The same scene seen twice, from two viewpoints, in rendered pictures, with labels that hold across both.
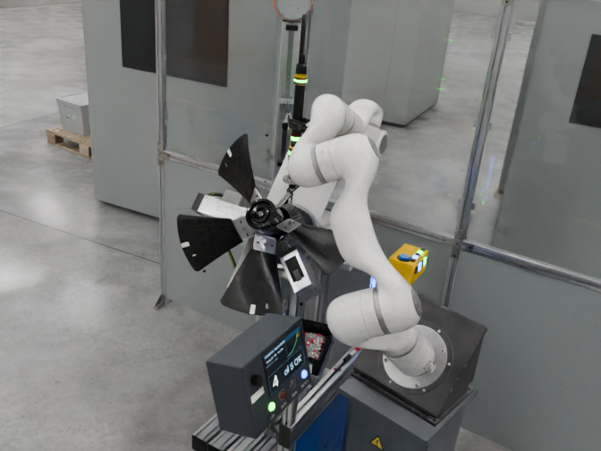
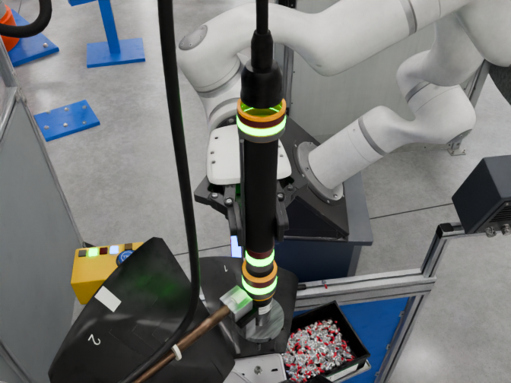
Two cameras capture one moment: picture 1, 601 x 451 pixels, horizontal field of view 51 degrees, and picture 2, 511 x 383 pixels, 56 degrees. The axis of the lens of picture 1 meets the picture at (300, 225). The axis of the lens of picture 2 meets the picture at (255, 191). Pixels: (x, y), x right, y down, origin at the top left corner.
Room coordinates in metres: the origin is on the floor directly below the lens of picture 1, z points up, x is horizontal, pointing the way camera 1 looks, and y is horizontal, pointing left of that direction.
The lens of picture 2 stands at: (2.25, 0.31, 1.97)
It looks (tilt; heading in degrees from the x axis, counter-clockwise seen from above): 45 degrees down; 232
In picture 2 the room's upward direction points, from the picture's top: straight up
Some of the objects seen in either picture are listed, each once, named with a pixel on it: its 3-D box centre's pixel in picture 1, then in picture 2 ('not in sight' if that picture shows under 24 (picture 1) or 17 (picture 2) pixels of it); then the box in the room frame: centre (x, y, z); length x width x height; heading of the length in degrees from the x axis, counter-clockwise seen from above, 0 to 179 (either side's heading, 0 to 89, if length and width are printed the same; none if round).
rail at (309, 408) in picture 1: (354, 359); (274, 299); (1.77, -0.23, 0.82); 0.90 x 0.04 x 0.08; 151
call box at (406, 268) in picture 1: (407, 266); (112, 274); (2.12, -0.42, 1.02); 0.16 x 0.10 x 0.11; 151
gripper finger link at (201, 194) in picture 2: not in sight; (220, 182); (2.03, -0.04, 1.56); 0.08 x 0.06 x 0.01; 1
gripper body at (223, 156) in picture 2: not in sight; (245, 159); (1.98, -0.06, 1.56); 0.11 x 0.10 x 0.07; 61
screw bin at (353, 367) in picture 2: (303, 344); (312, 349); (1.80, -0.05, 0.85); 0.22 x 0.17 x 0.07; 166
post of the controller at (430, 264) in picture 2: (291, 395); (436, 251); (1.40, -0.01, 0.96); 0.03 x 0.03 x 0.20; 61
